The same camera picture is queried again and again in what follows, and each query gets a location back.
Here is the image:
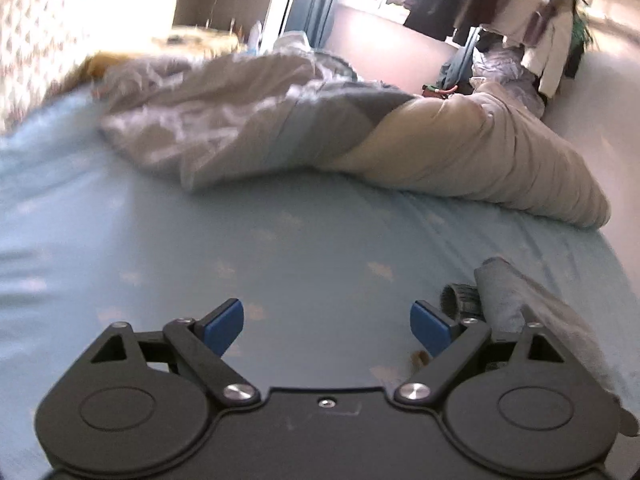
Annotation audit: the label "blue curtain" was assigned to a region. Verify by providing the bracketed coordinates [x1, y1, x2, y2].
[262, 0, 347, 52]

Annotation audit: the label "clothes rack with hanging garments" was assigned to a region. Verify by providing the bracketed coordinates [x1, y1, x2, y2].
[402, 0, 599, 100]

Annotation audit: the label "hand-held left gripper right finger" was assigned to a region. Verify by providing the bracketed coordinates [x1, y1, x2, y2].
[393, 299, 567, 406]

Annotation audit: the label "light blue bed sheet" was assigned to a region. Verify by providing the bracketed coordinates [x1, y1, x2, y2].
[0, 82, 640, 476]

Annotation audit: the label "beige rolled blanket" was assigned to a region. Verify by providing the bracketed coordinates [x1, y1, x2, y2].
[320, 81, 613, 232]

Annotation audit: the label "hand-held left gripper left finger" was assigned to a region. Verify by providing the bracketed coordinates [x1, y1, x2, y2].
[89, 297, 262, 407]

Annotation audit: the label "patterned headboard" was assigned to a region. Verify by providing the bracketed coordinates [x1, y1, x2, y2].
[0, 0, 182, 133]

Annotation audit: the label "grey pants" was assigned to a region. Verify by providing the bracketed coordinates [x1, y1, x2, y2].
[439, 256, 640, 438]

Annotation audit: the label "yellow pillow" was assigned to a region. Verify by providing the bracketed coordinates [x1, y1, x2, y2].
[82, 29, 247, 81]

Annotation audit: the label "pile of crumpled clothes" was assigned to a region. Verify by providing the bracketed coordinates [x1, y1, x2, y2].
[439, 42, 547, 117]

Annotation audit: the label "grey crumpled duvet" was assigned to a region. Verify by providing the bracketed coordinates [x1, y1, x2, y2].
[96, 51, 417, 194]

